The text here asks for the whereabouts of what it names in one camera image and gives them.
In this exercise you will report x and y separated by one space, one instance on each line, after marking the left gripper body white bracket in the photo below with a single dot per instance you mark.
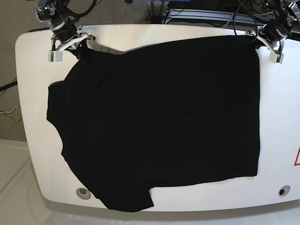
271 36

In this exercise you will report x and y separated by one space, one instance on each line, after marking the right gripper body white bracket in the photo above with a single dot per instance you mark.
77 38

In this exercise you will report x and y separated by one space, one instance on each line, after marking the black T-shirt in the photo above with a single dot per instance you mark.
173 114

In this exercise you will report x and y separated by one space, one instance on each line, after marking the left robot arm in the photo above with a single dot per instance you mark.
285 18

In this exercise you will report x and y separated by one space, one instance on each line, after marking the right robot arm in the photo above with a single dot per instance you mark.
67 35

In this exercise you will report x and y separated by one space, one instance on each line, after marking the red warning triangle sticker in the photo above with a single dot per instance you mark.
297 160

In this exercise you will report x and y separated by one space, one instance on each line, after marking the round table grommet hole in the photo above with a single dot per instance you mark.
284 190

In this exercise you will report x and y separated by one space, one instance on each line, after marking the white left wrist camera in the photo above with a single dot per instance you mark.
276 57

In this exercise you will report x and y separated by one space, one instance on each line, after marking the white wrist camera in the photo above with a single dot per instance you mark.
276 57
55 56

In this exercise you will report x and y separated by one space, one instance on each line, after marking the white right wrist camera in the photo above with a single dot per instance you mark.
55 56

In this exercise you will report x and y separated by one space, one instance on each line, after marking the aluminium frame rail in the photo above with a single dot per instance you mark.
217 16

